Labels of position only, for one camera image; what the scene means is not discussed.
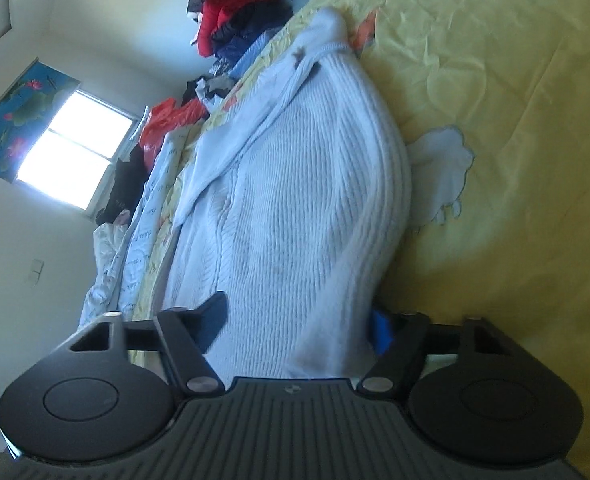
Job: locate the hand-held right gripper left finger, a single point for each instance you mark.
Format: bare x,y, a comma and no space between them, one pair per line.
212,322

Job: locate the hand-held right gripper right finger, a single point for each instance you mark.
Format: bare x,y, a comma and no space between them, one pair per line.
382,332

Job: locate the white knit sweater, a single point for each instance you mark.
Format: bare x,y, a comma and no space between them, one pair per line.
300,210

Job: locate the pile of clothes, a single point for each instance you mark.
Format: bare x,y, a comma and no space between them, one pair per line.
235,10

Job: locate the white printed cloth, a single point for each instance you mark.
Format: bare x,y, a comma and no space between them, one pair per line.
150,200

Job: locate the black garment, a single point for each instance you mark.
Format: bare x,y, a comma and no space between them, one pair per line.
125,185

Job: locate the red plastic bag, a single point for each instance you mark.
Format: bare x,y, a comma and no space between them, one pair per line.
162,120

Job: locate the window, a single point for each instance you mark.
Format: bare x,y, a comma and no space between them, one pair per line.
75,150

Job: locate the yellow printed quilt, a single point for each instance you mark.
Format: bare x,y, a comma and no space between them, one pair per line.
525,160

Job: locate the light blue knit garment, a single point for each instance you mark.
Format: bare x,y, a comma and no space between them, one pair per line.
255,55

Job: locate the white wall switch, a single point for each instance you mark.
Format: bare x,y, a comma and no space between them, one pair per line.
37,271

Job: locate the blue lotus wall poster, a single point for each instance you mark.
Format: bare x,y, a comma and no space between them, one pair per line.
20,110

